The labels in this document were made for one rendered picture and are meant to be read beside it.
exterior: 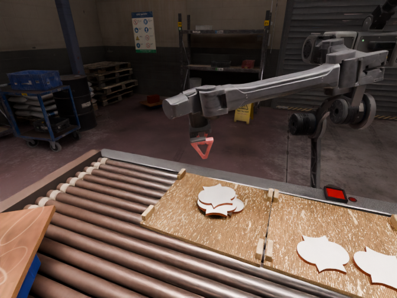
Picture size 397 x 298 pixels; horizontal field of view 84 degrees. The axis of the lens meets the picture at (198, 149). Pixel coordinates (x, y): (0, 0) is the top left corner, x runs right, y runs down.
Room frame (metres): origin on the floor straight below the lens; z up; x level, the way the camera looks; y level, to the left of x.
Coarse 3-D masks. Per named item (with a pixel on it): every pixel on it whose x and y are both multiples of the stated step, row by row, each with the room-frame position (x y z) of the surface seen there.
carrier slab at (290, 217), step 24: (288, 216) 0.59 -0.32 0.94; (312, 216) 0.59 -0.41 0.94; (336, 216) 0.59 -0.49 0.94; (360, 216) 0.59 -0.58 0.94; (384, 216) 0.59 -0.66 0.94; (288, 240) 0.49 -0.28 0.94; (336, 240) 0.49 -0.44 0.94; (360, 240) 0.49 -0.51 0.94; (384, 240) 0.49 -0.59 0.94; (264, 264) 0.41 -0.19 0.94; (288, 264) 0.41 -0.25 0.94; (336, 288) 0.34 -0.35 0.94; (360, 288) 0.34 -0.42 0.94; (384, 288) 0.34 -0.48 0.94
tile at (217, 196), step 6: (216, 186) 0.70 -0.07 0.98; (204, 192) 0.67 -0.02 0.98; (210, 192) 0.67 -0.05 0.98; (216, 192) 0.67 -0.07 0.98; (222, 192) 0.67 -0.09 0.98; (228, 192) 0.67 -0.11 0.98; (234, 192) 0.67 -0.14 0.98; (198, 198) 0.64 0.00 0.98; (204, 198) 0.63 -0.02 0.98; (210, 198) 0.63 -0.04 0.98; (216, 198) 0.63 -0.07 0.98; (222, 198) 0.63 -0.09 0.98; (228, 198) 0.63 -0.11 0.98; (234, 198) 0.65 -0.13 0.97; (204, 204) 0.61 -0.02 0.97; (210, 204) 0.61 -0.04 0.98; (216, 204) 0.60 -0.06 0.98; (222, 204) 0.61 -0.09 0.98; (228, 204) 0.61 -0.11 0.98
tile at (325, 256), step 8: (304, 240) 0.48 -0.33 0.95; (312, 240) 0.48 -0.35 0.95; (320, 240) 0.48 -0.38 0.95; (304, 248) 0.45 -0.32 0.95; (312, 248) 0.45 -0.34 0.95; (320, 248) 0.45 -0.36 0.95; (328, 248) 0.45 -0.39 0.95; (336, 248) 0.45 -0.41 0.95; (304, 256) 0.42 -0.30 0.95; (312, 256) 0.42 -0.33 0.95; (320, 256) 0.42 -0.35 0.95; (328, 256) 0.42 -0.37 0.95; (336, 256) 0.42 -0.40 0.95; (344, 256) 0.42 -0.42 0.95; (312, 264) 0.40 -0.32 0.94; (320, 264) 0.40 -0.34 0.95; (328, 264) 0.40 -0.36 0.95; (336, 264) 0.40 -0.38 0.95; (344, 264) 0.40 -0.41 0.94; (320, 272) 0.38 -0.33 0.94; (344, 272) 0.38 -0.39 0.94
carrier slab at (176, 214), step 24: (168, 192) 0.73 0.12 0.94; (192, 192) 0.73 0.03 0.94; (240, 192) 0.73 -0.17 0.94; (264, 192) 0.73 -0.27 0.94; (168, 216) 0.59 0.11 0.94; (192, 216) 0.59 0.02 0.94; (216, 216) 0.59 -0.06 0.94; (240, 216) 0.59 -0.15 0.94; (264, 216) 0.59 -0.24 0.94; (192, 240) 0.49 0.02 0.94; (216, 240) 0.49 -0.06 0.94; (240, 240) 0.49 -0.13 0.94; (264, 240) 0.49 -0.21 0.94
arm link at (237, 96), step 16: (336, 64) 0.62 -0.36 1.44; (272, 80) 0.60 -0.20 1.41; (288, 80) 0.59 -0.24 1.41; (304, 80) 0.60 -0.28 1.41; (320, 80) 0.60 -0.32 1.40; (336, 80) 0.61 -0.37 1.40; (208, 96) 0.57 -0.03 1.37; (224, 96) 0.58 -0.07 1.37; (240, 96) 0.57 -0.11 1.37; (256, 96) 0.58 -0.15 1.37; (272, 96) 0.59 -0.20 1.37; (208, 112) 0.57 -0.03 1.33; (224, 112) 0.57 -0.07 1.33
